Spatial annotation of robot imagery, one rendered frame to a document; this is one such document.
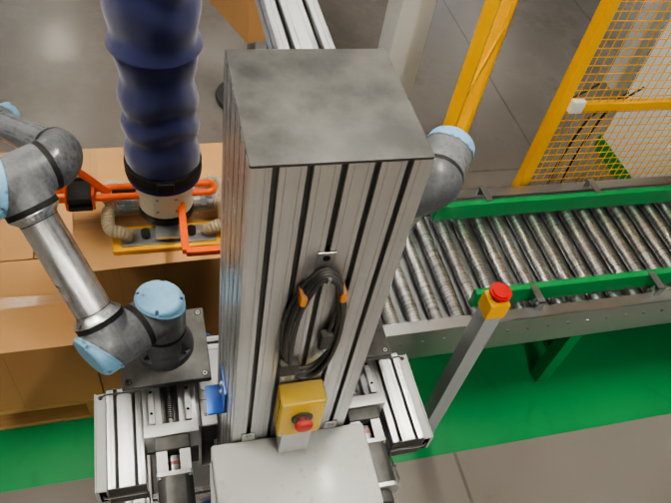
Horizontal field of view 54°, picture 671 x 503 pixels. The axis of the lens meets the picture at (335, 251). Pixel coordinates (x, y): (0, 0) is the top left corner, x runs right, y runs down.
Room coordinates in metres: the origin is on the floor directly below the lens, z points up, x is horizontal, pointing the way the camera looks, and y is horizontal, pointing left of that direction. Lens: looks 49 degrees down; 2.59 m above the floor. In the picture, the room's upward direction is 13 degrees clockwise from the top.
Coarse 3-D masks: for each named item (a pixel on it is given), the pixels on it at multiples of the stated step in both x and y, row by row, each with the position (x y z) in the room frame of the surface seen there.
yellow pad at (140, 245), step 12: (132, 228) 1.32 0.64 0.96; (144, 228) 1.33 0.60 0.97; (192, 228) 1.35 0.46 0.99; (120, 240) 1.26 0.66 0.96; (144, 240) 1.28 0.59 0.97; (156, 240) 1.29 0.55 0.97; (168, 240) 1.30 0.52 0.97; (180, 240) 1.31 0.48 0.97; (192, 240) 1.32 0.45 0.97; (204, 240) 1.33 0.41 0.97; (216, 240) 1.34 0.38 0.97; (120, 252) 1.22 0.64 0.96; (132, 252) 1.23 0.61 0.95; (144, 252) 1.25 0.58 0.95
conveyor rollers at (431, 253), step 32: (416, 224) 2.03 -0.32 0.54; (480, 224) 2.11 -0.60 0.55; (512, 224) 2.17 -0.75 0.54; (576, 224) 2.25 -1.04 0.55; (608, 224) 2.30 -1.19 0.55; (640, 224) 2.35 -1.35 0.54; (416, 256) 1.84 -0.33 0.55; (448, 256) 1.89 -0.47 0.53; (512, 256) 1.96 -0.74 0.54; (576, 256) 2.04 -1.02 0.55; (608, 256) 2.09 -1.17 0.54; (640, 256) 2.16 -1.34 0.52; (448, 288) 1.71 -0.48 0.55; (416, 320) 1.52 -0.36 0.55
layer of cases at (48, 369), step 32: (96, 160) 1.98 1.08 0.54; (0, 224) 1.54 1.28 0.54; (0, 256) 1.39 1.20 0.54; (32, 256) 1.42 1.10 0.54; (0, 288) 1.25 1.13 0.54; (32, 288) 1.28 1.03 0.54; (0, 320) 1.13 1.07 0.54; (32, 320) 1.16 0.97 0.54; (64, 320) 1.19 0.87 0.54; (0, 352) 1.01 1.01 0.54; (32, 352) 1.05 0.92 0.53; (64, 352) 1.09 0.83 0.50; (0, 384) 0.99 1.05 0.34; (32, 384) 1.03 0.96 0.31; (64, 384) 1.07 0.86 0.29; (96, 384) 1.12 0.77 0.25
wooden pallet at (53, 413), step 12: (24, 408) 1.01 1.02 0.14; (36, 408) 1.02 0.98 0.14; (48, 408) 1.04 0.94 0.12; (60, 408) 1.09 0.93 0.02; (72, 408) 1.11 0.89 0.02; (84, 408) 1.12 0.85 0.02; (0, 420) 0.99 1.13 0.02; (12, 420) 1.00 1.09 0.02; (24, 420) 1.01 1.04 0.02; (36, 420) 1.03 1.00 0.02; (48, 420) 1.04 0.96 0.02; (60, 420) 1.05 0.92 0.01
